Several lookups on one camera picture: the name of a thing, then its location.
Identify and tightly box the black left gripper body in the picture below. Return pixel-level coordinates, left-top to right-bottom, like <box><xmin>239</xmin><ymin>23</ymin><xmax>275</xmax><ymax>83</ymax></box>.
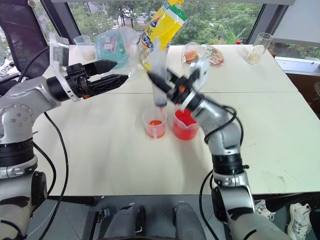
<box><xmin>64</xmin><ymin>63</ymin><xmax>93</xmax><ymax>102</ymax></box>

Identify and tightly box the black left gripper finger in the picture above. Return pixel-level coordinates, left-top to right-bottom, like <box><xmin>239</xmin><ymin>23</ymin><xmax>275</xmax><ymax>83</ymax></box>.
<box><xmin>86</xmin><ymin>74</ymin><xmax>130</xmax><ymax>98</ymax></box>
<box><xmin>83</xmin><ymin>59</ymin><xmax>118</xmax><ymax>76</ymax></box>

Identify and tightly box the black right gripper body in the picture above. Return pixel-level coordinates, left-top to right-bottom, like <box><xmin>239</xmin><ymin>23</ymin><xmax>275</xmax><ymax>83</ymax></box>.
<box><xmin>164</xmin><ymin>67</ymin><xmax>195</xmax><ymax>106</ymax></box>

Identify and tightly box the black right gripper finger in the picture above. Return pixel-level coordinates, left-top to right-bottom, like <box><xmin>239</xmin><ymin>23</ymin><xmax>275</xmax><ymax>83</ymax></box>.
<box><xmin>146</xmin><ymin>71</ymin><xmax>174</xmax><ymax>94</ymax></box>

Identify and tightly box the clear plastic syringe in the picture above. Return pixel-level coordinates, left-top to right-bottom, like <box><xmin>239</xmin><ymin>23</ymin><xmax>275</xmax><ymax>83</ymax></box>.
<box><xmin>147</xmin><ymin>38</ymin><xmax>171</xmax><ymax>113</ymax></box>

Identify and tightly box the plastic measuring cup with grains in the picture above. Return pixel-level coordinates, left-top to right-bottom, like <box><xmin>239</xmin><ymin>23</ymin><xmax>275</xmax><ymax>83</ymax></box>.
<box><xmin>73</xmin><ymin>35</ymin><xmax>97</xmax><ymax>61</ymax></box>

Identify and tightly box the cup full of red liquid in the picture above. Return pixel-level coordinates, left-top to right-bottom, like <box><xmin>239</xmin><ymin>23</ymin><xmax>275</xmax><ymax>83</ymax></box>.
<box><xmin>172</xmin><ymin>108</ymin><xmax>200</xmax><ymax>141</ymax></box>

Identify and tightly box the small cup with little red liquid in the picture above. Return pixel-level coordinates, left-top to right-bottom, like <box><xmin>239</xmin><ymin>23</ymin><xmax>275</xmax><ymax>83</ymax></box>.
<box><xmin>141</xmin><ymin>108</ymin><xmax>168</xmax><ymax>140</ymax></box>

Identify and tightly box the clear bag with green card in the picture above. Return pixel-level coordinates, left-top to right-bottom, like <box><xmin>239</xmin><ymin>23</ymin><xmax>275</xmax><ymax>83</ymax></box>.
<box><xmin>93</xmin><ymin>26</ymin><xmax>141</xmax><ymax>81</ymax></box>

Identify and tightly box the clear bag with burger toy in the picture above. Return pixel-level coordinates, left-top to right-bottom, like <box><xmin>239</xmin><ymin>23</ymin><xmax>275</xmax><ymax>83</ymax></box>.
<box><xmin>180</xmin><ymin>42</ymin><xmax>204</xmax><ymax>65</ymax></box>

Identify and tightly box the clear bag with red rings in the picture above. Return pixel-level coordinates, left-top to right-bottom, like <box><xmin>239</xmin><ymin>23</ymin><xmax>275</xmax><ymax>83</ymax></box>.
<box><xmin>201</xmin><ymin>44</ymin><xmax>225</xmax><ymax>66</ymax></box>

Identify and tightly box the yellow snack bag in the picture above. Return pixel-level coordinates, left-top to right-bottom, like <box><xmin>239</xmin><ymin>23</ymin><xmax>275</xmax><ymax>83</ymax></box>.
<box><xmin>138</xmin><ymin>0</ymin><xmax>189</xmax><ymax>71</ymax></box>

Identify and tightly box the black office chair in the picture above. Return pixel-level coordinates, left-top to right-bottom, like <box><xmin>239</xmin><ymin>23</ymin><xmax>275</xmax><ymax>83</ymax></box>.
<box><xmin>0</xmin><ymin>0</ymin><xmax>51</xmax><ymax>96</ymax></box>

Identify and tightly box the tall glass with white grains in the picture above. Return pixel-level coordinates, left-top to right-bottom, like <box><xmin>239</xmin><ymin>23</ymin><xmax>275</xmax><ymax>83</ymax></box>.
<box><xmin>245</xmin><ymin>32</ymin><xmax>273</xmax><ymax>66</ymax></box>

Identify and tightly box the dark rounded robot leg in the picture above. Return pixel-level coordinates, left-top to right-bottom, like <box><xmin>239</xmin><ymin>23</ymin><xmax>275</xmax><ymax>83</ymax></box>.
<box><xmin>102</xmin><ymin>203</ymin><xmax>146</xmax><ymax>240</ymax></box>
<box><xmin>172</xmin><ymin>201</ymin><xmax>208</xmax><ymax>240</ymax></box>

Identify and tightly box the white sneaker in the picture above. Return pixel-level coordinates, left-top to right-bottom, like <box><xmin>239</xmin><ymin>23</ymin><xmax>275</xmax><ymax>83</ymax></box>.
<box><xmin>286</xmin><ymin>202</ymin><xmax>312</xmax><ymax>240</ymax></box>

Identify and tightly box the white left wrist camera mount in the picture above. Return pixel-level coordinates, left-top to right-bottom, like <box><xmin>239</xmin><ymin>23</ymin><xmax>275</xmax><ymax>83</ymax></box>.
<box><xmin>48</xmin><ymin>34</ymin><xmax>82</xmax><ymax>102</ymax></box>

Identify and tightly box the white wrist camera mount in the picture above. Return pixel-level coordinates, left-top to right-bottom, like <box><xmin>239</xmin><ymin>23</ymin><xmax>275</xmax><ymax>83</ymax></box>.
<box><xmin>189</xmin><ymin>57</ymin><xmax>210</xmax><ymax>96</ymax></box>
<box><xmin>48</xmin><ymin>34</ymin><xmax>82</xmax><ymax>102</ymax></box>

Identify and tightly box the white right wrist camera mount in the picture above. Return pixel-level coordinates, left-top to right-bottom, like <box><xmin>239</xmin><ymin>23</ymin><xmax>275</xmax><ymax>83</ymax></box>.
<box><xmin>189</xmin><ymin>57</ymin><xmax>210</xmax><ymax>96</ymax></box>

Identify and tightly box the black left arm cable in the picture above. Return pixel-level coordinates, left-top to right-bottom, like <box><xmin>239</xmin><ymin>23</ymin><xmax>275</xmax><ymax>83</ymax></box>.
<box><xmin>17</xmin><ymin>46</ymin><xmax>70</xmax><ymax>238</ymax></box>

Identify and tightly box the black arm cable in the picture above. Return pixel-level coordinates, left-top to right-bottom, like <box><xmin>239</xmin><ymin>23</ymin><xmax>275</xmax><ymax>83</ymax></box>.
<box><xmin>17</xmin><ymin>46</ymin><xmax>70</xmax><ymax>238</ymax></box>
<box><xmin>199</xmin><ymin>106</ymin><xmax>245</xmax><ymax>240</ymax></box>

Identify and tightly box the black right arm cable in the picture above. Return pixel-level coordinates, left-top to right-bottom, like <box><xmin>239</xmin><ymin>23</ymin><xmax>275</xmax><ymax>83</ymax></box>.
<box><xmin>199</xmin><ymin>106</ymin><xmax>245</xmax><ymax>240</ymax></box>

